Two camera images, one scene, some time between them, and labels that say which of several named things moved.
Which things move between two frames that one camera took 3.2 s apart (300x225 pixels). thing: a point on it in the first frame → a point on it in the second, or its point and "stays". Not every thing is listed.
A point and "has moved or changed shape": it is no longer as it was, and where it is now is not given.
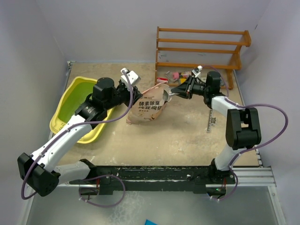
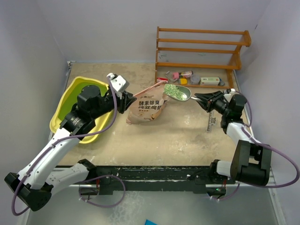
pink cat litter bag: x=148 y=106 stays
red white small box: x=160 y=80 stays
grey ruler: x=211 y=120 stays
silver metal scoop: x=166 y=95 has moved or changed shape
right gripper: x=182 y=90 → x=212 y=98
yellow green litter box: x=76 y=93 stays
